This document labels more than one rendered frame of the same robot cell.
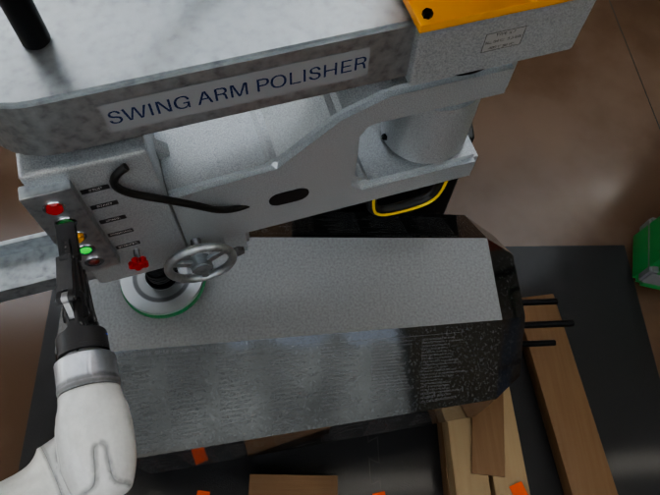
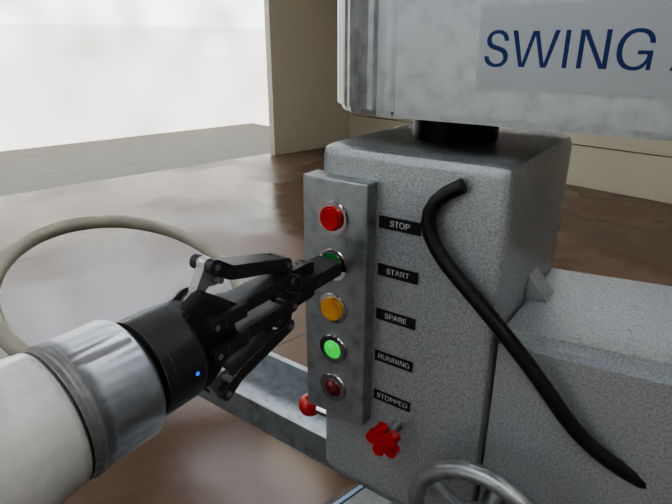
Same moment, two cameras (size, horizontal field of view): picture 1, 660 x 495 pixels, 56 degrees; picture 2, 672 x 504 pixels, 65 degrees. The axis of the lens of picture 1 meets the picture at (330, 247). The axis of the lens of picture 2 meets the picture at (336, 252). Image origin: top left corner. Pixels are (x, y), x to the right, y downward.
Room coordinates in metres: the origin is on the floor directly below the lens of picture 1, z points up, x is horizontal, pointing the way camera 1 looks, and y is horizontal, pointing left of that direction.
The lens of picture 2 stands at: (0.19, 0.02, 1.64)
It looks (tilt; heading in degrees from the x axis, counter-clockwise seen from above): 21 degrees down; 56
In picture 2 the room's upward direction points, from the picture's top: straight up
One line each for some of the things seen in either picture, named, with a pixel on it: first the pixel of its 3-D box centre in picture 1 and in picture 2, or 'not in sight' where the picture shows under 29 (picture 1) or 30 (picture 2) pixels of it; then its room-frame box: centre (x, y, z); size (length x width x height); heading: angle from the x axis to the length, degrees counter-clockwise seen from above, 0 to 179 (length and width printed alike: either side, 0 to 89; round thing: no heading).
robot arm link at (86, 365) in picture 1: (86, 373); (95, 393); (0.22, 0.35, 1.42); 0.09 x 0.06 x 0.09; 111
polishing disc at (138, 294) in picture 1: (162, 275); not in sight; (0.62, 0.43, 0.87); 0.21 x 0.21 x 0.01
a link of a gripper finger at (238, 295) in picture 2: (72, 287); (245, 297); (0.35, 0.40, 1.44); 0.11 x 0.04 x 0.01; 21
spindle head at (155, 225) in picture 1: (154, 174); (504, 340); (0.65, 0.35, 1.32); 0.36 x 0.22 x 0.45; 111
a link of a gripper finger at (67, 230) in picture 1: (67, 242); (309, 272); (0.44, 0.44, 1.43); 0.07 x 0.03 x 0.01; 21
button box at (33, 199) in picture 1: (75, 230); (340, 302); (0.49, 0.45, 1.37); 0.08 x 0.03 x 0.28; 111
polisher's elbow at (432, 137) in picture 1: (429, 101); not in sight; (0.85, -0.19, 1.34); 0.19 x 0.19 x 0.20
